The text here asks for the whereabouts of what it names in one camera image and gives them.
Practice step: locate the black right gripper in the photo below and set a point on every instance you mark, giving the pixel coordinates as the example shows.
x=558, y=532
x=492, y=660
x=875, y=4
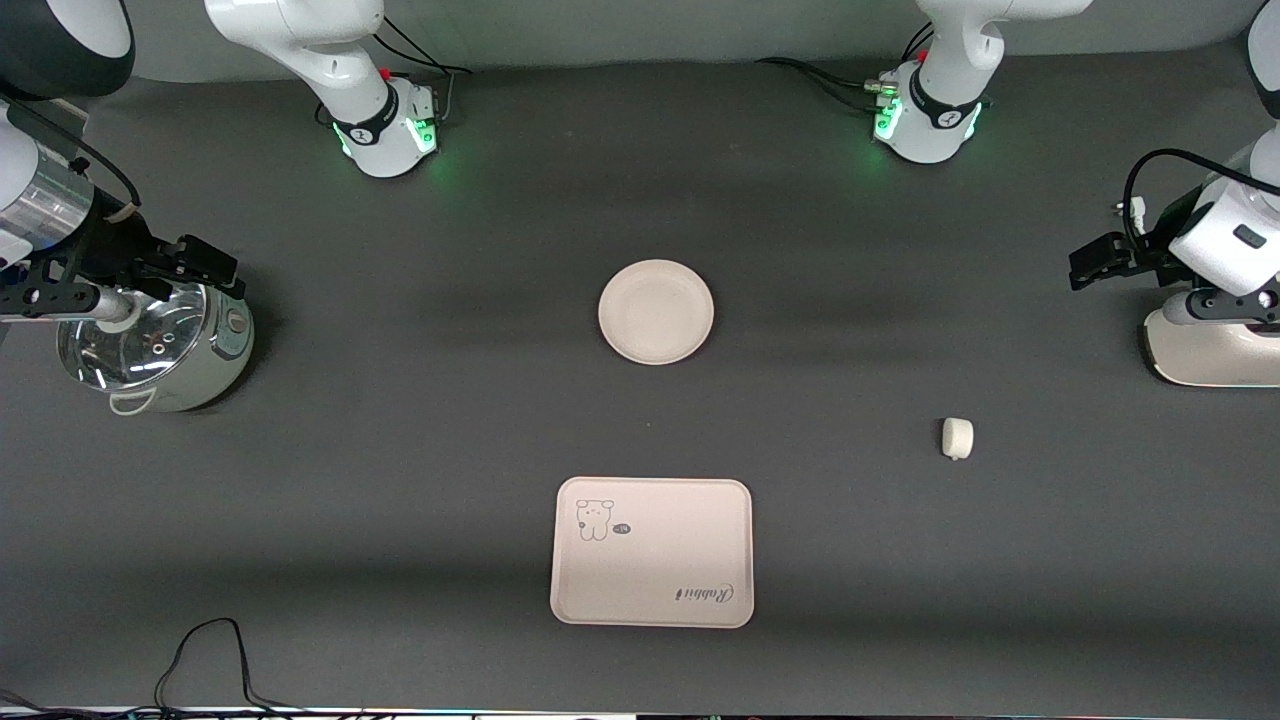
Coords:
x=108, y=247

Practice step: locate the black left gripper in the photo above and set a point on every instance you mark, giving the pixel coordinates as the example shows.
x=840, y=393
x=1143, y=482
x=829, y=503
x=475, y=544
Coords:
x=1151, y=252

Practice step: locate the small white bun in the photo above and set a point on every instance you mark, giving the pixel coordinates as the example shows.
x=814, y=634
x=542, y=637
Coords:
x=957, y=438

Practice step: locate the round cream plate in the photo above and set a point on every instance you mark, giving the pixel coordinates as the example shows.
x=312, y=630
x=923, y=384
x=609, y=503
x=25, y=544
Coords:
x=656, y=312

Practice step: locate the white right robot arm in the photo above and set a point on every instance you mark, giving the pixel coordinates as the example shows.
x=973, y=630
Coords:
x=330, y=50

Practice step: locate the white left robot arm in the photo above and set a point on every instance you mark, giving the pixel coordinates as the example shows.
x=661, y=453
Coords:
x=950, y=60

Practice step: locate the cream rectangular tray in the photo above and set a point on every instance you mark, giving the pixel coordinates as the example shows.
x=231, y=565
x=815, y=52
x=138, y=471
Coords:
x=652, y=552

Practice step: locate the pale green electric pot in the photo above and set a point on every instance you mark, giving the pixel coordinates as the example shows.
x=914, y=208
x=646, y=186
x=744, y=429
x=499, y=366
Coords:
x=215, y=360

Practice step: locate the glass pot lid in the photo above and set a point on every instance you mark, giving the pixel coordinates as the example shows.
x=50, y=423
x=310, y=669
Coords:
x=150, y=345

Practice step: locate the cream toaster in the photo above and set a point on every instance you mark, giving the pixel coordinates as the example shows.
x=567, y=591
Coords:
x=1215, y=350

